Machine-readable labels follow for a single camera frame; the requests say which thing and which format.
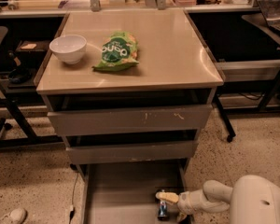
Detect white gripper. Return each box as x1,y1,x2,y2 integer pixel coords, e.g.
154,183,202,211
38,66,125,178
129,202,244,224
156,189,229,223

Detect silver redbull can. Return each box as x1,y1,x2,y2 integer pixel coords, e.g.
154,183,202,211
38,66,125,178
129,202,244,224
158,200,169,221

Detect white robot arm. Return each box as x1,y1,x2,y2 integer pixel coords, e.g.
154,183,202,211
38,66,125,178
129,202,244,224
156,175,280,224

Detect middle grey drawer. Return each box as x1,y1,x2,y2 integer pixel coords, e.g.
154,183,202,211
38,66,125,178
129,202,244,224
66,141,198,164

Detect open bottom grey drawer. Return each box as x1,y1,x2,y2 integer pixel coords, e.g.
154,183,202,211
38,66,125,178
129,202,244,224
80,161,194,224

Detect top grey drawer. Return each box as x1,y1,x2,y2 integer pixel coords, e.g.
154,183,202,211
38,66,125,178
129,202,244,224
48,105,212,136

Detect grey drawer cabinet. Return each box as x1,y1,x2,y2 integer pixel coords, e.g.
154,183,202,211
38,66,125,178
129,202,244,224
37,9,223,224

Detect black table leg with caster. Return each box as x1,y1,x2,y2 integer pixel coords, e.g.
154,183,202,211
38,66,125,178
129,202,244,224
214,95,236,143

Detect white shoe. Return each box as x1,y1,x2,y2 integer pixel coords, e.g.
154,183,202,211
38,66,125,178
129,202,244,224
0,208,27,224

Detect green chip bag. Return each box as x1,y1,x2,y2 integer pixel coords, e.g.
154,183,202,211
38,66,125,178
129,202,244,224
92,31,139,72

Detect white bowl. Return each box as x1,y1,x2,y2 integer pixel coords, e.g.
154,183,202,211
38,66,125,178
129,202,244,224
49,35,87,64

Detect black laptop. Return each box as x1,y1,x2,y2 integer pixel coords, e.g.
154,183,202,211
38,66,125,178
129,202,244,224
256,0,280,34

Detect black floor cable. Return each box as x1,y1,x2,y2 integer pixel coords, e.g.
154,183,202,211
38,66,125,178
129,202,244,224
68,171,80,224

